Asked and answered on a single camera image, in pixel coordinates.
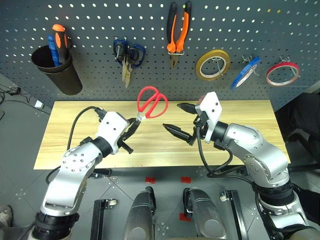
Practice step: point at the orange black screwdriver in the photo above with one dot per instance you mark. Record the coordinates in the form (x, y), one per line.
(61, 42)

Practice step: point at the black caster frame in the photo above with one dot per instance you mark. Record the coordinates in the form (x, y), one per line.
(97, 220)
(237, 212)

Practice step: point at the silver left robot foot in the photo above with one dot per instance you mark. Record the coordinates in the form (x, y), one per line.
(140, 217)

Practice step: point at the white power adapter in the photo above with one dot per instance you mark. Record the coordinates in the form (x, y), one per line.
(38, 104)

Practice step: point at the black table clamp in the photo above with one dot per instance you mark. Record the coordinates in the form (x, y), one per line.
(101, 173)

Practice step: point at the metal pegboard hook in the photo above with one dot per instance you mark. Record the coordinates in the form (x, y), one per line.
(285, 59)
(253, 68)
(219, 66)

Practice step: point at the red tape roll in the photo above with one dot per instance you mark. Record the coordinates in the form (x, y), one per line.
(270, 72)

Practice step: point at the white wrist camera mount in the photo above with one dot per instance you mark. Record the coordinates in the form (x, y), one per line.
(212, 107)
(110, 127)

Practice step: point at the grey metal pegboard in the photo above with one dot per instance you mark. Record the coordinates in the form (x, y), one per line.
(100, 25)

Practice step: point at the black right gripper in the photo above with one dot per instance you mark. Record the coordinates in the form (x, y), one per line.
(202, 125)

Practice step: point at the yellow tape roll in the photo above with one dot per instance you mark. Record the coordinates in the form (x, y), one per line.
(200, 62)

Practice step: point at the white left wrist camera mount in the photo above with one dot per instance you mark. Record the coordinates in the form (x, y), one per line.
(110, 127)

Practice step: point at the silver robot foot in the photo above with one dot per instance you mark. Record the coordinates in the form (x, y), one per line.
(207, 215)
(140, 217)

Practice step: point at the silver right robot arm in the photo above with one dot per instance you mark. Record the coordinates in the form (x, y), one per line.
(260, 155)

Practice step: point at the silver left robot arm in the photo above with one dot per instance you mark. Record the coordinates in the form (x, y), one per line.
(72, 175)

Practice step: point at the orange black pliers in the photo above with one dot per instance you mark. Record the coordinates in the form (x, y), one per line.
(172, 47)

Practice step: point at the black chair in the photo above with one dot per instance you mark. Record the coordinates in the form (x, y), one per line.
(305, 120)

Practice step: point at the wooden table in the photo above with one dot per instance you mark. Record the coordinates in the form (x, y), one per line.
(155, 155)

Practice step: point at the blue black scissors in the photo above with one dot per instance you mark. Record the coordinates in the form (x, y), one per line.
(136, 53)

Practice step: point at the blue tape roll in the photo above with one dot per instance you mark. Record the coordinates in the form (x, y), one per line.
(241, 75)

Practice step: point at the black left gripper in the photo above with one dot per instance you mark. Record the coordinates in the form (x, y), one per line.
(126, 140)

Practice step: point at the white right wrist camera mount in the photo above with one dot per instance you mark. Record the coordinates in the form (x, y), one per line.
(212, 107)

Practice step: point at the black cup holder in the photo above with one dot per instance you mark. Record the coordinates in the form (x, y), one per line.
(65, 77)

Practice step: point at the metal loop pliers hook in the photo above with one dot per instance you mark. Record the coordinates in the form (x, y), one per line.
(183, 52)

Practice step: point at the grey shoe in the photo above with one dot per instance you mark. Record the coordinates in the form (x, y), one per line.
(5, 216)

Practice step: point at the silver right robot foot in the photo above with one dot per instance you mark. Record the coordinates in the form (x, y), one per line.
(207, 215)

